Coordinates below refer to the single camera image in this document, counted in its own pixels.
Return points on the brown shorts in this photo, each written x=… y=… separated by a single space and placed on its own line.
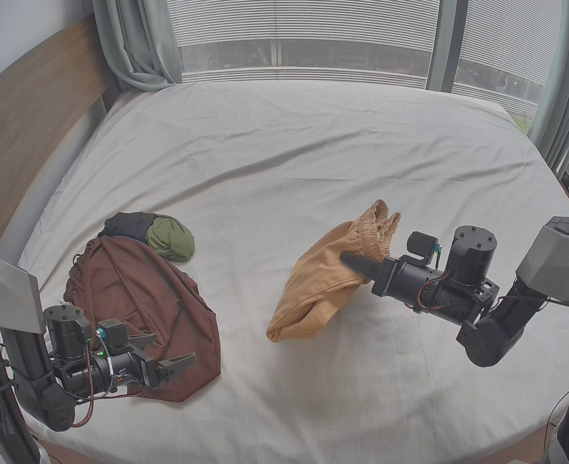
x=168 y=307

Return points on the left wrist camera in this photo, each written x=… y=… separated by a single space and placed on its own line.
x=113 y=334

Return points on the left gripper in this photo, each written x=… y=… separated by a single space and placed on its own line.
x=134 y=370

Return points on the tan shorts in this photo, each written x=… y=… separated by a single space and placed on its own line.
x=313 y=283

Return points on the bed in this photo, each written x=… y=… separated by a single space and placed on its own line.
x=284 y=162

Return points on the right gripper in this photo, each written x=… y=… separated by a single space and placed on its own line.
x=410 y=283

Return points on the window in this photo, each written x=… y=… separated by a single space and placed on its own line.
x=313 y=17

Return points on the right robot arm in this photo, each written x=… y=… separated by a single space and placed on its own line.
x=555 y=268

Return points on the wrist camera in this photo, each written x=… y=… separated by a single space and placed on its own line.
x=113 y=334
x=420 y=244

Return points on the black garment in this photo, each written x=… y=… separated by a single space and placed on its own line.
x=122 y=225

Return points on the green garment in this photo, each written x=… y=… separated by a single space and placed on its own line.
x=171 y=239

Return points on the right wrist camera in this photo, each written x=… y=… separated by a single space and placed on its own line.
x=420 y=244

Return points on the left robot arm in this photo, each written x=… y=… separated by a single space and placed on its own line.
x=9 y=297

